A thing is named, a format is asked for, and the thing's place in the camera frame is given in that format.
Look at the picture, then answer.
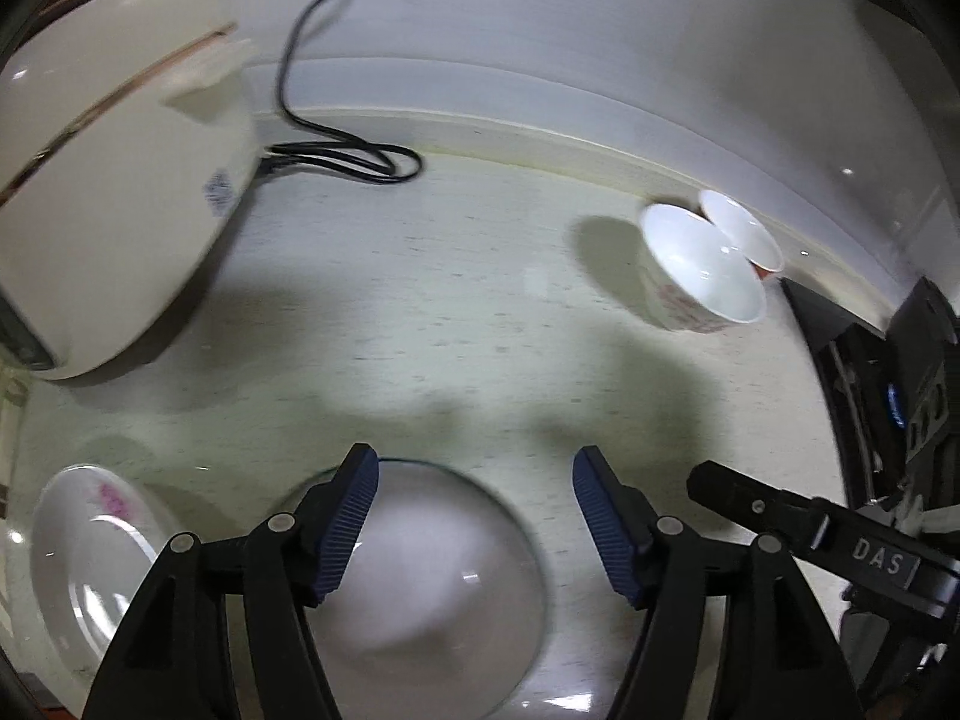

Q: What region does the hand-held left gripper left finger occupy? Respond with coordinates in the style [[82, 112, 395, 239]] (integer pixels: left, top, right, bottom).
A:
[[81, 442, 381, 720]]

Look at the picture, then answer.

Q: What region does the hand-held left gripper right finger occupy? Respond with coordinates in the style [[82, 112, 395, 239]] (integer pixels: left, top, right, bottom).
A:
[[571, 445, 860, 720]]

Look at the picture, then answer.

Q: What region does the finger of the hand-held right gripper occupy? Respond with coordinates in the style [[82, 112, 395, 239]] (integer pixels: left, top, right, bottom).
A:
[[686, 461, 923, 597]]

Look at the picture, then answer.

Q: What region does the white bowl with dark rim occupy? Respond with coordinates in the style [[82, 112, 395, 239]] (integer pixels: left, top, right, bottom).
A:
[[274, 457, 550, 720]]

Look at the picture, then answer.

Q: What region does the black stovetop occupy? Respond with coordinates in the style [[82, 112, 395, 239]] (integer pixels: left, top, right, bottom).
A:
[[780, 277, 908, 511]]

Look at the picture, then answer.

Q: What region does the white bowl with pink blossoms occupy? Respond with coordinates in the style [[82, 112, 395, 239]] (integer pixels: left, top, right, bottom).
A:
[[639, 202, 767, 332]]

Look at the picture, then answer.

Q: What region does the white plate with pink flower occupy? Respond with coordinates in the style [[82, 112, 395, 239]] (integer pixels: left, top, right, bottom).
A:
[[30, 465, 181, 717]]

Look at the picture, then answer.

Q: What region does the white rice cooker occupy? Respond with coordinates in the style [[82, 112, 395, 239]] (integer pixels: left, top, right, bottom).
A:
[[0, 0, 260, 382]]

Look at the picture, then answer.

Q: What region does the black power cable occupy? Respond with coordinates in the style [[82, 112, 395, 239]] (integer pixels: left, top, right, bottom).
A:
[[255, 0, 422, 185]]

